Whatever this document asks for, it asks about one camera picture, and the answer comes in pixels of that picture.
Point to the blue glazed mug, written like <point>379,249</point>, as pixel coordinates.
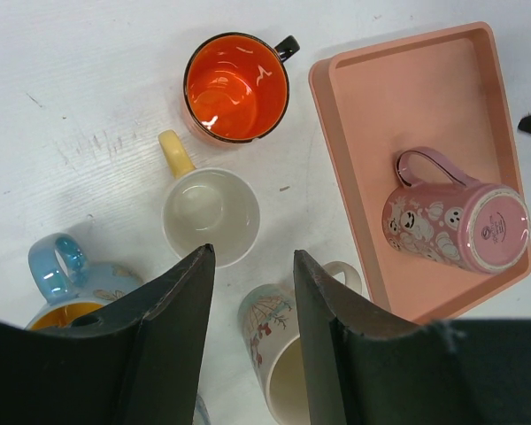
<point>71,284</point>

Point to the orange ceramic mug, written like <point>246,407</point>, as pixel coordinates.
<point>235,88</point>

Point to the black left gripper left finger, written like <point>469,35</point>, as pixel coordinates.
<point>136,360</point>

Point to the pink ghost pattern mug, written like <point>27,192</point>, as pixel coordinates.
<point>440,213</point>

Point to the shell pattern teal mug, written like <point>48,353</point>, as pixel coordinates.
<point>267,320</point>

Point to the yellow ceramic mug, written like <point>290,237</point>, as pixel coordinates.
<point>207,205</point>

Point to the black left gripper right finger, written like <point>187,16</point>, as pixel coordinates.
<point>364,365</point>

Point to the cream dragon pattern mug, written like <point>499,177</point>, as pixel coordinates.
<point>201,416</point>

